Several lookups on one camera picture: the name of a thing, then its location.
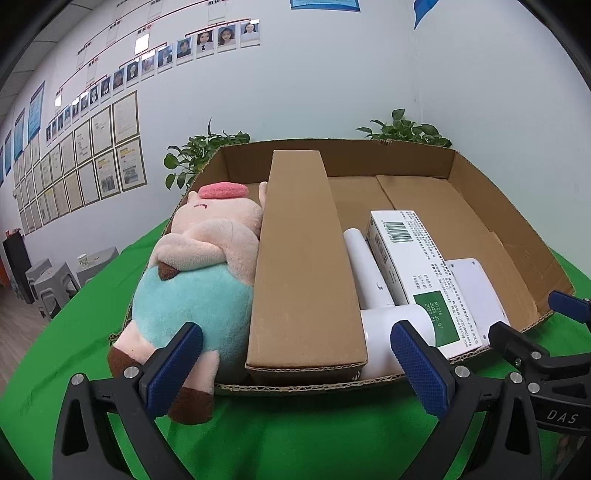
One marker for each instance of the row of wall portrait photos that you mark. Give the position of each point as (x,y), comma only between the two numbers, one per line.
(184,48)

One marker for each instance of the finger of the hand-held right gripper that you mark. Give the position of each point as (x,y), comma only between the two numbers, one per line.
(570,304)
(512,341)

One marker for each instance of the blue wall banner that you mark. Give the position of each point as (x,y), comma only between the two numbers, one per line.
(429,11)

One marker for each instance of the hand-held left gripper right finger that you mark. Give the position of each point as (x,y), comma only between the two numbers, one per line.
(420,369)

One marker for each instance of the white device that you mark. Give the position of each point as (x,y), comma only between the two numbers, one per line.
(480,295)

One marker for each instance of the white hair dryer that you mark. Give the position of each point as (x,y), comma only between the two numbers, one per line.
(369,277)

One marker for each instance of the blue framed wall notice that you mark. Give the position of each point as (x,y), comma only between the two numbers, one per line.
(325,3)

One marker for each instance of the large cardboard box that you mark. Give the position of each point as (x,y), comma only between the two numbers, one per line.
(471,217)

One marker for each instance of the green tablecloth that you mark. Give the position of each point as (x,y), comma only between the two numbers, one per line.
(300,438)

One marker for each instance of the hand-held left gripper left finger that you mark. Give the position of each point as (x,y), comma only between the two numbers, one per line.
(171,369)

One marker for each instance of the white paper cup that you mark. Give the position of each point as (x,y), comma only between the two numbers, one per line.
(83,261)

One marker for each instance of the blue wall poster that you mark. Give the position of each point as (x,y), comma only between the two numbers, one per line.
(19,134)
(37,110)
(7,152)

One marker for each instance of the green potted plant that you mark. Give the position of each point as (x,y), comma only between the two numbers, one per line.
(406,131)
(194,152)

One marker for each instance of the wall of framed certificates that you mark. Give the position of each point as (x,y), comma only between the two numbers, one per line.
(92,175)

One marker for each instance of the grey stool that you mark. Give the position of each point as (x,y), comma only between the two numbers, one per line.
(38,272)
(55,290)
(99,265)

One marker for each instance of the long brown cardboard box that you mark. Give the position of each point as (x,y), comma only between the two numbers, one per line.
(300,277)

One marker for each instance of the pink pig plush toy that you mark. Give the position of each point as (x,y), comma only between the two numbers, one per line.
(198,258)

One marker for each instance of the white box with green label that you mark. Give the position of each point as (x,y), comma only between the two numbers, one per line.
(415,258)

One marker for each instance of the black cabinet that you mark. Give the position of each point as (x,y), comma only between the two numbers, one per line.
(17,267)

